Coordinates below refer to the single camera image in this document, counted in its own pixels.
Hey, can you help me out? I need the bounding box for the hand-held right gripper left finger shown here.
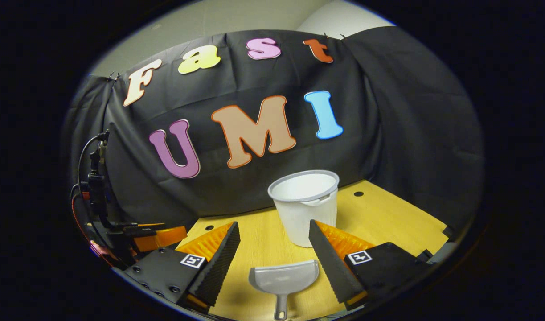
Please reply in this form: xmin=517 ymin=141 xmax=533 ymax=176
xmin=123 ymin=221 xmax=241 ymax=313

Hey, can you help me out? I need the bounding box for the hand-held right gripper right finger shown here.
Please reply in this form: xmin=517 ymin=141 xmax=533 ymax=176
xmin=308 ymin=219 xmax=433 ymax=312

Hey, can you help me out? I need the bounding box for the grey plastic dustpan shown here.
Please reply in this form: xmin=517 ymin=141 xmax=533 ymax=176
xmin=249 ymin=260 xmax=320 ymax=321

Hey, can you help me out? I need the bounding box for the white ribbed garbage bin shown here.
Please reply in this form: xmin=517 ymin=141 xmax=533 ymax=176
xmin=267 ymin=169 xmax=340 ymax=248

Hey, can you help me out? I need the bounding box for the black backdrop cloth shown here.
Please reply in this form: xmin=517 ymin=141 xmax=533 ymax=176
xmin=61 ymin=26 xmax=484 ymax=268

